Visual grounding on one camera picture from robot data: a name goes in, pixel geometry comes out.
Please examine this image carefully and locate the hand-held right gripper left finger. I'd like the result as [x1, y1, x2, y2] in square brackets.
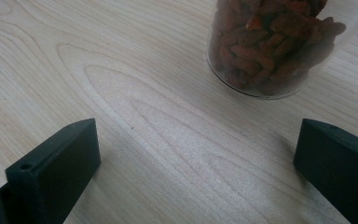
[0, 118, 102, 224]

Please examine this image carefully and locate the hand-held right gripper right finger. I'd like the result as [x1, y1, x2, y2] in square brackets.
[293, 118, 358, 224]

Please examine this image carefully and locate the glass jar of red berries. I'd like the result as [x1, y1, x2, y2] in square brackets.
[206, 0, 358, 101]

